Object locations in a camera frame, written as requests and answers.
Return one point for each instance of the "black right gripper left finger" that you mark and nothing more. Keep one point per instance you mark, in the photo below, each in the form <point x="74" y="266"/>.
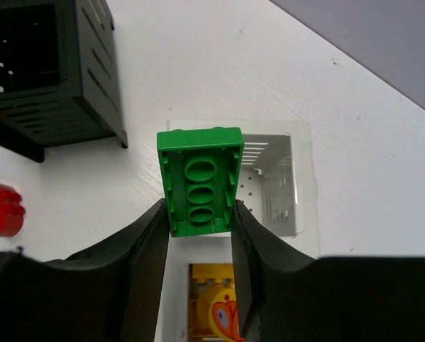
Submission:
<point x="107" y="292"/>

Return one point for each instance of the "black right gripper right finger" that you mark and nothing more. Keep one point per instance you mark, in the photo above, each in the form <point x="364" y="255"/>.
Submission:
<point x="284" y="295"/>

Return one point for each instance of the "yellow round lego piece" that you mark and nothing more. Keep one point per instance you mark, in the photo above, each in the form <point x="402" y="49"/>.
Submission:
<point x="217" y="313"/>

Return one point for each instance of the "yellow 2x4 lego brick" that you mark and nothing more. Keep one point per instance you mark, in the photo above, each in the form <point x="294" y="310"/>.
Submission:
<point x="202" y="276"/>

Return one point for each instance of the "green 2x4 lego plate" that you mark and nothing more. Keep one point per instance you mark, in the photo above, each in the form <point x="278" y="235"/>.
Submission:
<point x="200" y="171"/>

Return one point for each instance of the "white two-slot container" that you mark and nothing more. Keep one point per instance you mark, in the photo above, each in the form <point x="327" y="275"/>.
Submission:
<point x="278" y="186"/>

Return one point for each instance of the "red rounded lego brick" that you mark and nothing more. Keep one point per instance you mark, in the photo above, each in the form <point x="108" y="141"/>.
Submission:
<point x="11" y="211"/>

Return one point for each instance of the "black two-slot container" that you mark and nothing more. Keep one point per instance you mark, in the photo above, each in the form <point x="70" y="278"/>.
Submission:
<point x="58" y="76"/>

